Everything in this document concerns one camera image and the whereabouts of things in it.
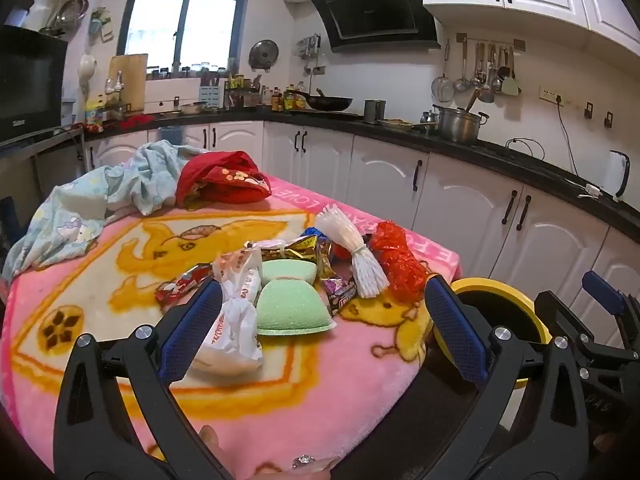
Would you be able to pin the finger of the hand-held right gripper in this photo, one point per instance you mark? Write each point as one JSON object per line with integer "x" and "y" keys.
{"x": 602, "y": 290}
{"x": 562, "y": 320}

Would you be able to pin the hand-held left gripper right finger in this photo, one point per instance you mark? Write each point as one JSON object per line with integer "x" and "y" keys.
{"x": 455, "y": 330}

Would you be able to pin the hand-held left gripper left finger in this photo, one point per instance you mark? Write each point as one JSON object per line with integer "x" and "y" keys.
{"x": 192, "y": 325}

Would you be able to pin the white snack packet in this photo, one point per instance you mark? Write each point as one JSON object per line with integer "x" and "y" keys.
{"x": 235, "y": 325}

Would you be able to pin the red and white wrapper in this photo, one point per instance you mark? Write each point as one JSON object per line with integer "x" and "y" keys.
{"x": 180, "y": 282}

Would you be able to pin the yellow rimmed trash bin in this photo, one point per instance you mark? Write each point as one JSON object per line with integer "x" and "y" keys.
{"x": 480, "y": 284}

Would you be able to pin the red plastic net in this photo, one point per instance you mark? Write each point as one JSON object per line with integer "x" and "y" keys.
{"x": 400, "y": 260}

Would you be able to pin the green bow-shaped sponge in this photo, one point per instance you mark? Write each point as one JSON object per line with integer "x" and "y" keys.
{"x": 290, "y": 310}

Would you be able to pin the white foam net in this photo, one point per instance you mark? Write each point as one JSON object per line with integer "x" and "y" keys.
{"x": 365, "y": 265}

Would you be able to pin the small dark purple wrapper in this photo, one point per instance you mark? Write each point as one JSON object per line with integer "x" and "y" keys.
{"x": 340, "y": 292}

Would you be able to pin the gold snack packet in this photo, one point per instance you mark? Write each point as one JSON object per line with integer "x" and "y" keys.
{"x": 295, "y": 247}

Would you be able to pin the blue bottle cap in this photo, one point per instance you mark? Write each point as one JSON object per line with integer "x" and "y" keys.
{"x": 312, "y": 231}

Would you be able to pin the person's left hand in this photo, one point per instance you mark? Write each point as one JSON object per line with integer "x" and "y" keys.
{"x": 212, "y": 442}

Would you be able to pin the white electric kettle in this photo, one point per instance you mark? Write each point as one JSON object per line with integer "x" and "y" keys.
{"x": 614, "y": 175}

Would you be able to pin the pink printed blanket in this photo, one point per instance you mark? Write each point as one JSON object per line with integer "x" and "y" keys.
{"x": 300, "y": 385}

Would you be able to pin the white base cabinets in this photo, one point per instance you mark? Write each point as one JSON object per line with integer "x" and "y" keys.
{"x": 460, "y": 195}

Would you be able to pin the red bag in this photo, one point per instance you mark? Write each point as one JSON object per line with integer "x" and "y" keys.
{"x": 215, "y": 170}

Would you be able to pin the light blue printed cloth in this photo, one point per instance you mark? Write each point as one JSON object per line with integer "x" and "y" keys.
{"x": 75, "y": 210}

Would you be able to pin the black kitchen countertop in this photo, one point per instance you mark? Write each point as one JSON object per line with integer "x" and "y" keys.
{"x": 500, "y": 152}

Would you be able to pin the large steel pot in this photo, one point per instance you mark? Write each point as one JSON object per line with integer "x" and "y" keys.
{"x": 457, "y": 125}

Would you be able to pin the red dishcloth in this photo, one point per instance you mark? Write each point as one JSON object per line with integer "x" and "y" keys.
{"x": 136, "y": 121}

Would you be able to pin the plate with food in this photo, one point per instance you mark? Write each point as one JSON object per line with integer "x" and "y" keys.
{"x": 395, "y": 124}

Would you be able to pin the pale blue utensil holder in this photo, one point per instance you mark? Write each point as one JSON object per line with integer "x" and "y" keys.
{"x": 210, "y": 97}

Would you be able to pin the colourful label bottle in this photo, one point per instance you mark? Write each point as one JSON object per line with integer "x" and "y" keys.
{"x": 94, "y": 117}

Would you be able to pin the steel mug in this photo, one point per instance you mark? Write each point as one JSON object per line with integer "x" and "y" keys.
{"x": 375, "y": 111}

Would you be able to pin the hanging mesh strainer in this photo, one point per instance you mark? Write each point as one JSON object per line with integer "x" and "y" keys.
{"x": 443, "y": 89}

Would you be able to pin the steel shelf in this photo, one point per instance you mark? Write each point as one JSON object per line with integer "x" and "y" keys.
{"x": 40, "y": 137}

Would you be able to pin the row of hanging utensils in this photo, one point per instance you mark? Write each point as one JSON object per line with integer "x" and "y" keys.
{"x": 485, "y": 75}

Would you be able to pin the row of condiment bottles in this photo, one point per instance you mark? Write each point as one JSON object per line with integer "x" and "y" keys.
{"x": 290, "y": 100}

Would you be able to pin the wooden cutting board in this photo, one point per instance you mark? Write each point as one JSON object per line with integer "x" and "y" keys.
{"x": 127, "y": 82}

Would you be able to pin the black wok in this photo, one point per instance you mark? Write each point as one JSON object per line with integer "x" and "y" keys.
{"x": 330, "y": 104}

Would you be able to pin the hanging glass pot lid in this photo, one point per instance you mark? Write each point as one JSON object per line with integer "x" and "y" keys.
{"x": 262, "y": 55}

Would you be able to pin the black microwave oven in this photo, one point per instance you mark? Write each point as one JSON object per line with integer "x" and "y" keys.
{"x": 30, "y": 80}

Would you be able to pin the dark framed window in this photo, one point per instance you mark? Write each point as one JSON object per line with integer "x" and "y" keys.
{"x": 210, "y": 25}

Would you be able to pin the black range hood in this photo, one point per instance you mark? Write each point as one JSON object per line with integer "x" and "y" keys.
{"x": 375, "y": 10}

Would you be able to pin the hanging steel colanders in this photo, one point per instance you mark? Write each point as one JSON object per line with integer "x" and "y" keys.
{"x": 72, "y": 12}

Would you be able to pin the black wall hook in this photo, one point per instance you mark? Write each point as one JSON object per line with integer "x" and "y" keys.
{"x": 588, "y": 110}
{"x": 608, "y": 120}

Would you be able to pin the white wall socket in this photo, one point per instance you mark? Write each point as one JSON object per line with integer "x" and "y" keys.
{"x": 550, "y": 96}

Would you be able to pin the wall knife rack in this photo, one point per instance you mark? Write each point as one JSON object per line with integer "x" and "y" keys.
{"x": 310, "y": 47}

